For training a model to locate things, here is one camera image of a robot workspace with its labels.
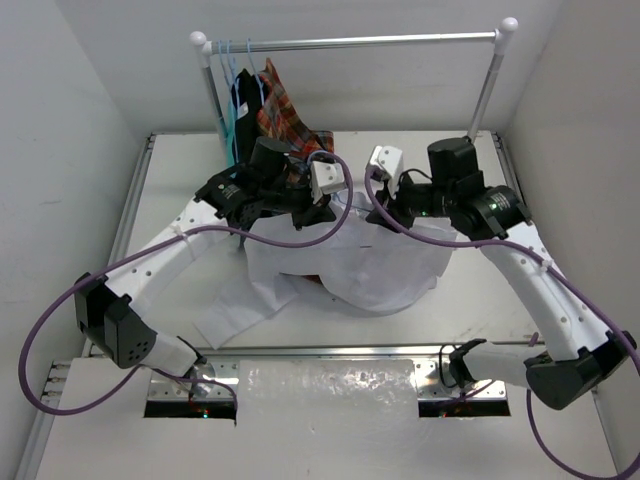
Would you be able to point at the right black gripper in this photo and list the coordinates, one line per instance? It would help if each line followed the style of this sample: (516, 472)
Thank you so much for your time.
(394, 206)

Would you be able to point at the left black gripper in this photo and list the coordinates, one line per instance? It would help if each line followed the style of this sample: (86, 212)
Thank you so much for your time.
(310, 214)

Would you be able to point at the white shirt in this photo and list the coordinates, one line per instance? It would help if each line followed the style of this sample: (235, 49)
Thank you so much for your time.
(363, 265)

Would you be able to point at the blue wire hanger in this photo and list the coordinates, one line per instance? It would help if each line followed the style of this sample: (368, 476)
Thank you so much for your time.
(348, 199)

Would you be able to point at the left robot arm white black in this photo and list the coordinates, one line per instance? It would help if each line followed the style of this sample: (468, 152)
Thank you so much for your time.
(110, 309)

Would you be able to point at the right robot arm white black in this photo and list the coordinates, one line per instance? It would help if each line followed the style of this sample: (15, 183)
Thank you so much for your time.
(456, 209)

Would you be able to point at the plaid shirt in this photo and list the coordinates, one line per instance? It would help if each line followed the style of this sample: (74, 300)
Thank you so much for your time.
(278, 118)

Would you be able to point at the teal garment on hanger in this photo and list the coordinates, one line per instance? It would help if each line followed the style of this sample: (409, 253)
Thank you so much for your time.
(231, 142)

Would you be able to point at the black garment on hanger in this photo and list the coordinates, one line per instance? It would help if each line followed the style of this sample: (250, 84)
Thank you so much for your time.
(248, 97)

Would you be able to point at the blue hanger with black garment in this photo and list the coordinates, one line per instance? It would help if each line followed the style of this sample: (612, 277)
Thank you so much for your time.
(232, 79)

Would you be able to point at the blue hanger with teal garment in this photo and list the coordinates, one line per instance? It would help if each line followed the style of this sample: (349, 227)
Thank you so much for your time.
(222, 62)

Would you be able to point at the clothes rack metal white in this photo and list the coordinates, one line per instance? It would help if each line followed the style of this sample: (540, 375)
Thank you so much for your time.
(500, 38)

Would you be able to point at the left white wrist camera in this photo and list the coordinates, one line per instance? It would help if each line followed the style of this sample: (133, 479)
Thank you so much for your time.
(326, 180)

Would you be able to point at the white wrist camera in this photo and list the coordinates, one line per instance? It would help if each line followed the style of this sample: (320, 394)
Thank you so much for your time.
(388, 165)
(326, 180)

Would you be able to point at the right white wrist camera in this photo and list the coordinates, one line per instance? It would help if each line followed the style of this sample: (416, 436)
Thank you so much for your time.
(388, 165)

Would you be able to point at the metal mounting rail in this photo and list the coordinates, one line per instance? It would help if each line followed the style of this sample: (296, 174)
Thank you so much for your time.
(313, 368)

